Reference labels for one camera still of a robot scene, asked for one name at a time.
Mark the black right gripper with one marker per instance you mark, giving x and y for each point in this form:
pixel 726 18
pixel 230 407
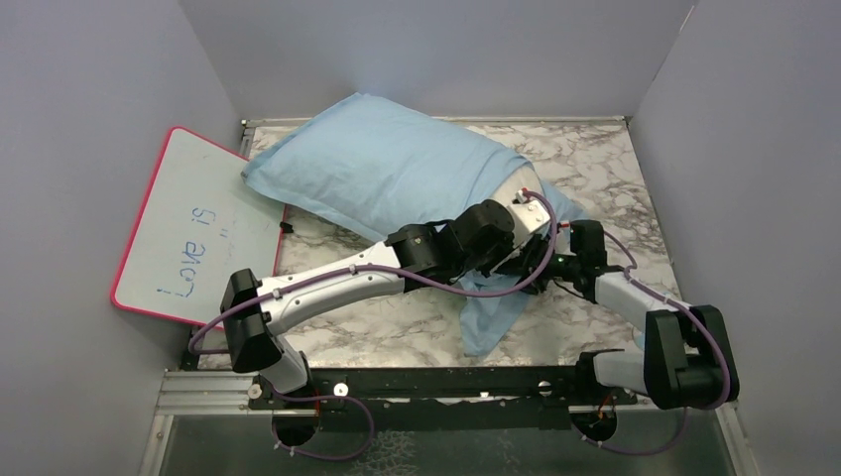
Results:
pixel 539 246

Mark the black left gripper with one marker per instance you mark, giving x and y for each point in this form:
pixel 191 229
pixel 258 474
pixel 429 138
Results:
pixel 505 244

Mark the white pillow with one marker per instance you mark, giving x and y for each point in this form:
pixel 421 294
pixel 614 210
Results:
pixel 524 177

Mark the light blue pillowcase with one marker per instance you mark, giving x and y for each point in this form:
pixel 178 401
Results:
pixel 372 166

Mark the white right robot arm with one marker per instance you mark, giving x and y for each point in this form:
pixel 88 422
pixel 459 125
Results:
pixel 686 360

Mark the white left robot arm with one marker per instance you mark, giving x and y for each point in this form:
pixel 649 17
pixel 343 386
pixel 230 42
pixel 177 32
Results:
pixel 257 313

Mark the pink framed whiteboard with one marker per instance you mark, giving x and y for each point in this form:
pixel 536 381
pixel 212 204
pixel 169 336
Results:
pixel 198 223

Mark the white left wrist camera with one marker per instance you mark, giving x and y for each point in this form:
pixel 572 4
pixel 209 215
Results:
pixel 529 215

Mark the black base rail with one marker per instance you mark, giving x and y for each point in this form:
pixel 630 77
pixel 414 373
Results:
pixel 446 398

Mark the aluminium table edge frame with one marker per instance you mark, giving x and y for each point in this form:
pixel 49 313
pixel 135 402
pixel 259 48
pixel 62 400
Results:
pixel 469 120

